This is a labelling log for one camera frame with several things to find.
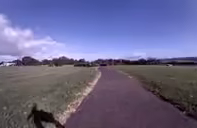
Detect grass field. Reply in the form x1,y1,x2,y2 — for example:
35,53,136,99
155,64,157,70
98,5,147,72
114,64,197,122
0,64,101,128

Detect row of trees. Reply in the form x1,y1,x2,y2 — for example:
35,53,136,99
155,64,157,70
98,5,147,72
0,55,162,68

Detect white buildings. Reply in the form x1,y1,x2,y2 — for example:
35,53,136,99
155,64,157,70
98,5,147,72
0,61,18,67

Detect pale sandy path edge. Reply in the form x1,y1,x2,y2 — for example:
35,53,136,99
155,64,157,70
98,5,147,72
55,69,102,126

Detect dark asphalt path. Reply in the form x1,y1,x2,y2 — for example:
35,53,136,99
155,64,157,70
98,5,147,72
64,66,197,128

